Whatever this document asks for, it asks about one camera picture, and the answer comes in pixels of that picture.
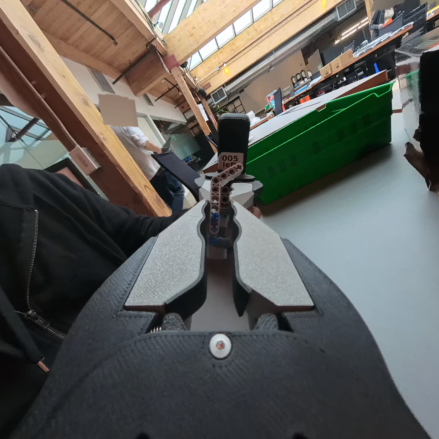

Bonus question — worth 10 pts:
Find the cardboard lego set box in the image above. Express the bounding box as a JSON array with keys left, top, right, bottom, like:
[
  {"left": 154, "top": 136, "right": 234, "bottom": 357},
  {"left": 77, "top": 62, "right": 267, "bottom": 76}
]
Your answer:
[{"left": 404, "top": 48, "right": 439, "bottom": 191}]

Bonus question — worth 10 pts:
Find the wooden post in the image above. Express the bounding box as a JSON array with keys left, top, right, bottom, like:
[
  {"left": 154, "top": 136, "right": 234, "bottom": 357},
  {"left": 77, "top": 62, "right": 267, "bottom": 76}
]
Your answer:
[{"left": 0, "top": 0, "right": 172, "bottom": 217}]

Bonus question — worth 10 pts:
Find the grey lego beam assembly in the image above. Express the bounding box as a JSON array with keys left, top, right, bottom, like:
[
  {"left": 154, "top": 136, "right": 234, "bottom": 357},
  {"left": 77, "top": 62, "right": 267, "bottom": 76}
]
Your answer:
[{"left": 205, "top": 163, "right": 245, "bottom": 260}]

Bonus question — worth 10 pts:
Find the black office chair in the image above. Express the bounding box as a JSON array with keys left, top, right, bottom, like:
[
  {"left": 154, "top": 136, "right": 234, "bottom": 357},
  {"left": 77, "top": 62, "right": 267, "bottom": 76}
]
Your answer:
[{"left": 152, "top": 151, "right": 198, "bottom": 203}]

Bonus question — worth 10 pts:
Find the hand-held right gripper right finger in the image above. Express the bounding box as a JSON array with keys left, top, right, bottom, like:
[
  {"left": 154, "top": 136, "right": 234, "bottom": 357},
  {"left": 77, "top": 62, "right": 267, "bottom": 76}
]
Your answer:
[{"left": 233, "top": 202, "right": 315, "bottom": 317}]

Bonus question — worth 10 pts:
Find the grey table with wooden edge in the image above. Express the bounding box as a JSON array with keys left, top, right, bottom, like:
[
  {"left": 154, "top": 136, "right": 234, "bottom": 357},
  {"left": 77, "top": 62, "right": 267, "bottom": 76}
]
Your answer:
[{"left": 202, "top": 70, "right": 389, "bottom": 172}]

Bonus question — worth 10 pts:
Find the brown cardboard box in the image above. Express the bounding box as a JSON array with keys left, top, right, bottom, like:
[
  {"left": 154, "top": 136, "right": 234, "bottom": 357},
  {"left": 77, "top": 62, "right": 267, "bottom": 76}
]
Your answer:
[{"left": 320, "top": 48, "right": 354, "bottom": 78}]

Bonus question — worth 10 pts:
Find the green plastic bin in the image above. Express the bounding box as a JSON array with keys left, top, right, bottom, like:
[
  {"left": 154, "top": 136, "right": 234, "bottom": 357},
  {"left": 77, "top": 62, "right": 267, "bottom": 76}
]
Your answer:
[{"left": 245, "top": 80, "right": 395, "bottom": 205}]

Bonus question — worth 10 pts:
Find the person's left forearm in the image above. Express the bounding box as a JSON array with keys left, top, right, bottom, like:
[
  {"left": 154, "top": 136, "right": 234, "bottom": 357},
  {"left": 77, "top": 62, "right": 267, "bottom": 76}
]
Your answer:
[{"left": 113, "top": 205, "right": 188, "bottom": 261}]

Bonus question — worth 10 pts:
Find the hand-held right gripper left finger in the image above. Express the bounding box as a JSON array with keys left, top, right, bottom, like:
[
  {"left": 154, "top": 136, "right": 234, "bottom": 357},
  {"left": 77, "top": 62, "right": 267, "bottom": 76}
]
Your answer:
[{"left": 124, "top": 200, "right": 208, "bottom": 321}]

